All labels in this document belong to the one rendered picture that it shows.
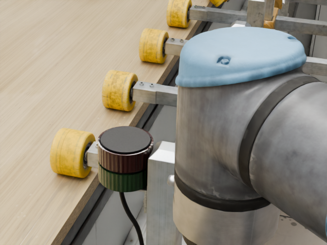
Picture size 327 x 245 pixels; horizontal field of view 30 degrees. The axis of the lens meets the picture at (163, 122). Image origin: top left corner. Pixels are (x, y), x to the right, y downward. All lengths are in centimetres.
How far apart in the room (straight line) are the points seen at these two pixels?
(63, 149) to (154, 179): 40
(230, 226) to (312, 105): 13
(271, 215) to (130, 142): 21
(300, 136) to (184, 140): 11
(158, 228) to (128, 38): 100
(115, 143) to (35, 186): 43
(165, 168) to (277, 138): 27
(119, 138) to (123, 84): 58
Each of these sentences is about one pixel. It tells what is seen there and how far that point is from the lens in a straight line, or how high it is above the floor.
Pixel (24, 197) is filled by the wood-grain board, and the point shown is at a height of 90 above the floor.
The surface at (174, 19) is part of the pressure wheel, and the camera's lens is 168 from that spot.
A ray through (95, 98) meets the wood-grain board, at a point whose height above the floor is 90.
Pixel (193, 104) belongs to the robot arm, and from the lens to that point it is 43.
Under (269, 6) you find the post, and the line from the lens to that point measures 160.
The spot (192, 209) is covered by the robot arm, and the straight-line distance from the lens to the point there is 48.
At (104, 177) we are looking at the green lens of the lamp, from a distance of 66.
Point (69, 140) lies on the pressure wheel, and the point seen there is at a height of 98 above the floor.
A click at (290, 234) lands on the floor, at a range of 242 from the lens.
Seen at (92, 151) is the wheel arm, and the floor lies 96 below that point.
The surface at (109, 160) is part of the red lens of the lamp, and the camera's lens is 64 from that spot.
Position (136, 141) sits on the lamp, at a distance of 65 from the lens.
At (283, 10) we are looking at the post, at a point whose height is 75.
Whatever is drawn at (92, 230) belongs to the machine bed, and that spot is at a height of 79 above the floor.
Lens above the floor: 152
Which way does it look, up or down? 30 degrees down
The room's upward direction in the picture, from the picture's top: 2 degrees clockwise
